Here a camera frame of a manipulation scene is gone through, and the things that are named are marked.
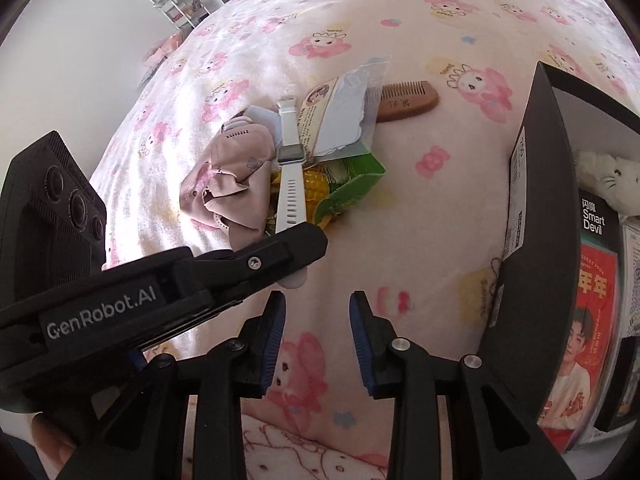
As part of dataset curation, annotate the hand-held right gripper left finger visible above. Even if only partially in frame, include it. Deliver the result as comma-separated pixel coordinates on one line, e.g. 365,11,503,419
92,290,288,480

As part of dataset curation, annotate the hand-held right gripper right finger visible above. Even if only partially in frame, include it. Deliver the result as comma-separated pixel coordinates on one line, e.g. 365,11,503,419
348,290,576,480

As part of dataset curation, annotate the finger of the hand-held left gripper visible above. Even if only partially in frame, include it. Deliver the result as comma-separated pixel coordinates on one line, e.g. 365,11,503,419
142,280,273,353
192,222,329,311

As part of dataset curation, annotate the clear bag with grey card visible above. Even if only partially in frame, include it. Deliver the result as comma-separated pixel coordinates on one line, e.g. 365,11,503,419
317,56,391,161

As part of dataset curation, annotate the black cardboard box container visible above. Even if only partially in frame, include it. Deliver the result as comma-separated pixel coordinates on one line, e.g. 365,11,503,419
475,60,640,456

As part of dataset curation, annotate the wooden comb with tassel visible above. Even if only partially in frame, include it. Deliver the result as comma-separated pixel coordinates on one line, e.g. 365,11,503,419
375,80,441,123

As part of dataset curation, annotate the white plush toy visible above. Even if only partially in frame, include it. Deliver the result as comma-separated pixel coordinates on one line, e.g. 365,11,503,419
572,150,640,218

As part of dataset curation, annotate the pink cat printed cloth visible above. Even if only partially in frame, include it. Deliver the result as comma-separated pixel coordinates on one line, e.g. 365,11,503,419
182,395,396,480

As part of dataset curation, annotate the pink cloth cap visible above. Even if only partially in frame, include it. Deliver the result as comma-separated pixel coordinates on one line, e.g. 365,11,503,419
179,105,280,247

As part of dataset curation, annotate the red portrait booklet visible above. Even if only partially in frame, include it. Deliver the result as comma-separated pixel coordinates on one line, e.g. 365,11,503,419
537,242,621,453

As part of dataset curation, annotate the white smartwatch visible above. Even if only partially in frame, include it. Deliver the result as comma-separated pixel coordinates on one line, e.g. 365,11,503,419
274,96,310,291

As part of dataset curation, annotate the green snack packet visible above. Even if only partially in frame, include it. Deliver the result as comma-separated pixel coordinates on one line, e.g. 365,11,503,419
315,152,387,228

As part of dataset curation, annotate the black box with rainbow ring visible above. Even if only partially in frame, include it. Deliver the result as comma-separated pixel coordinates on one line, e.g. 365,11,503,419
577,185,631,341

